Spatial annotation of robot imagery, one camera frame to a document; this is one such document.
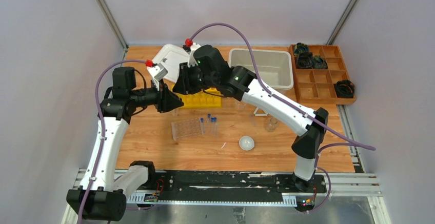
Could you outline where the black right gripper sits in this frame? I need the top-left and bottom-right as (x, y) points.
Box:
(174, 60), (219, 95)

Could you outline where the small clear glass beaker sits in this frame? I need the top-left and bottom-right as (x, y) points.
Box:
(235, 100), (246, 112)

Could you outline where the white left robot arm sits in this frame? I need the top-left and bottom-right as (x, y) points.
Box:
(66, 64), (183, 223)

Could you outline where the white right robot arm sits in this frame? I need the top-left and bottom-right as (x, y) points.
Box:
(173, 45), (329, 192)

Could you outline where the clear acrylic tube rack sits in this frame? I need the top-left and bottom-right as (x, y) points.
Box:
(171, 118), (201, 141)

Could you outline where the yellow test tube rack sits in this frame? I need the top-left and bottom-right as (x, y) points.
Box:
(177, 88), (222, 109)

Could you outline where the white plastic bin lid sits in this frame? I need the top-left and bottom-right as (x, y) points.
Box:
(152, 44), (189, 83)

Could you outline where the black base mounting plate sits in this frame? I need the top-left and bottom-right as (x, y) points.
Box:
(130, 170), (327, 205)

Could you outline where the white plastic bin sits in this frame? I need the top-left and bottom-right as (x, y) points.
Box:
(228, 48), (294, 94)

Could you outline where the wooden compartment tray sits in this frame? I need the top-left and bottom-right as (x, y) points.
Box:
(288, 44), (357, 105)

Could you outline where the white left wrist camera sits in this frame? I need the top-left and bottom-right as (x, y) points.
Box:
(149, 63), (168, 82)

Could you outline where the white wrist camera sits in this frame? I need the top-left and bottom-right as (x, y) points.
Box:
(149, 63), (168, 82)
(182, 43), (201, 67)

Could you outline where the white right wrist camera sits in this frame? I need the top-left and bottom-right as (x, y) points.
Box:
(182, 43), (201, 67)

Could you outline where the dark green ring part top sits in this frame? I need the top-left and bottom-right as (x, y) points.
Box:
(293, 42), (309, 56)

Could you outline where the dark green ring part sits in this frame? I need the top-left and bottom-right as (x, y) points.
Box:
(311, 55), (328, 69)
(293, 42), (309, 56)

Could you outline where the dark green ring part right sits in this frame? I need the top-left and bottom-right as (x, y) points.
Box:
(311, 55), (328, 69)

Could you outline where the black ring part on tray edge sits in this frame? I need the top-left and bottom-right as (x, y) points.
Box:
(334, 79), (355, 98)

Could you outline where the aluminium frame rail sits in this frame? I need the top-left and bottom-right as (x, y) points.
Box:
(83, 170), (391, 223)

